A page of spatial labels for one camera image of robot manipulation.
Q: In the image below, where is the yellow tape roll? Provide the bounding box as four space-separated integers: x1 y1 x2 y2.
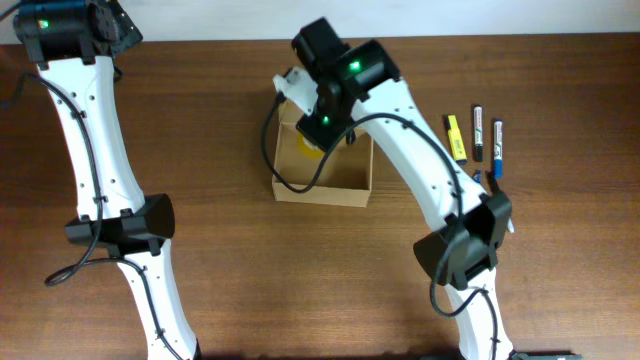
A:
297 133 324 159

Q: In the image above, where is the cardboard box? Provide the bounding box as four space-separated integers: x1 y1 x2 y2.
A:
272 100 374 207

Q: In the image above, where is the yellow highlighter marker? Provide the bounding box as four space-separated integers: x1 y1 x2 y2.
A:
446 114 467 165

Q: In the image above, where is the black whiteboard marker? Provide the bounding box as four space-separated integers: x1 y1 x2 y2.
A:
473 105 484 162

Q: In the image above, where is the blue whiteboard marker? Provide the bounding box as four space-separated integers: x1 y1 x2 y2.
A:
493 119 503 178

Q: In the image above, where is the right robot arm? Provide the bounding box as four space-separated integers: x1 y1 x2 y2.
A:
282 18 530 359

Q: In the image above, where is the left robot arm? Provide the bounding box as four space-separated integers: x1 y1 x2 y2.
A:
3 0 202 359

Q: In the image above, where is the black white permanent marker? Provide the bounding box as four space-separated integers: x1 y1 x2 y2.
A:
487 172 515 234

